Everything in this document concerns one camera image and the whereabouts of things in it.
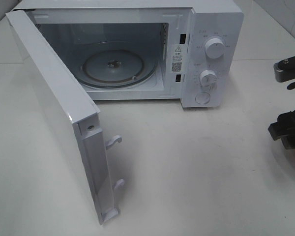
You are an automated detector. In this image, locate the white microwave door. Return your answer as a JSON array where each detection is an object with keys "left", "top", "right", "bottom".
[{"left": 6, "top": 10, "right": 124, "bottom": 223}]

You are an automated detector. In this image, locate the white microwave oven body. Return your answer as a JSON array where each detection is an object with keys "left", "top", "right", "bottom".
[{"left": 11, "top": 0, "right": 244, "bottom": 108}]

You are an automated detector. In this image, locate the warning label sticker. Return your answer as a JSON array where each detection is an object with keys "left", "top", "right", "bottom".
[{"left": 170, "top": 44, "right": 187, "bottom": 73}]

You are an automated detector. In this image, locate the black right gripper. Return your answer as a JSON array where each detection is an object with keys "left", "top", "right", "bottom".
[{"left": 268, "top": 110, "right": 295, "bottom": 149}]

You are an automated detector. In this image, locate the round door release button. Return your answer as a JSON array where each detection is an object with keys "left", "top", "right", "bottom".
[{"left": 195, "top": 92, "right": 210, "bottom": 104}]

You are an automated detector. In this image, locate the upper white power knob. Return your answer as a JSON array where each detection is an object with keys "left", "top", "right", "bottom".
[{"left": 205, "top": 37, "right": 225, "bottom": 59}]

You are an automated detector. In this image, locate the white timer knob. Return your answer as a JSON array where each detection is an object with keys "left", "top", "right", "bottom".
[{"left": 199, "top": 70, "right": 217, "bottom": 87}]

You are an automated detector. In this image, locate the glass microwave turntable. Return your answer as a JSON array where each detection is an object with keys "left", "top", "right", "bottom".
[{"left": 79, "top": 49, "right": 157, "bottom": 89}]

